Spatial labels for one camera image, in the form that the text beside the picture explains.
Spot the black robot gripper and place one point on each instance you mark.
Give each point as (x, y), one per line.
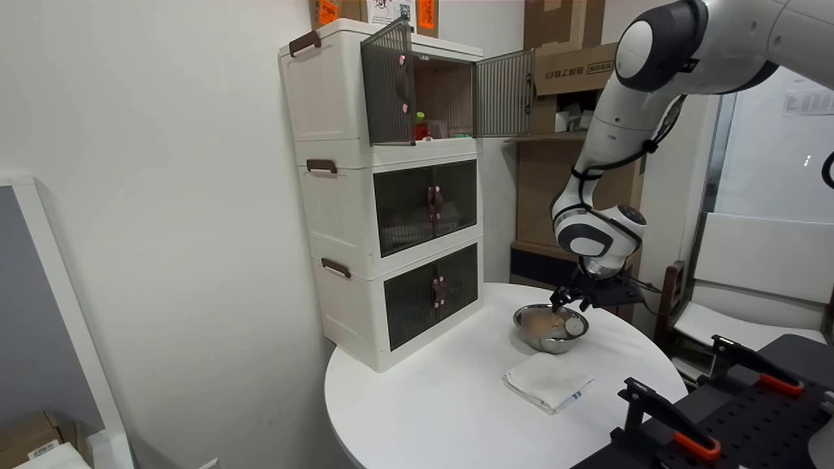
(581, 292)

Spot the metal bowl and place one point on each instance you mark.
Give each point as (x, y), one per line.
(551, 330)

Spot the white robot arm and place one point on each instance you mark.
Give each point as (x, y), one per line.
(665, 55)

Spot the white three-tier storage cabinet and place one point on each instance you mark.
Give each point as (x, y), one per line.
(395, 224)

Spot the white folded cloth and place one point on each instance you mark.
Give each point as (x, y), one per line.
(547, 382)

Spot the stacked cardboard boxes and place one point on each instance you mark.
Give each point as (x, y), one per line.
(544, 157)

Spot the red tomato toy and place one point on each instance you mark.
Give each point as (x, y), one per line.
(421, 127)

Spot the orange handled clamp near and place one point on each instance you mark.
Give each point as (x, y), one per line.
(684, 437)

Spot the orange handled clamp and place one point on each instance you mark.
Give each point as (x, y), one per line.
(684, 437)
(727, 352)

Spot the orange handled clamp far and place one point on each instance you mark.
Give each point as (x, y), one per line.
(727, 352)

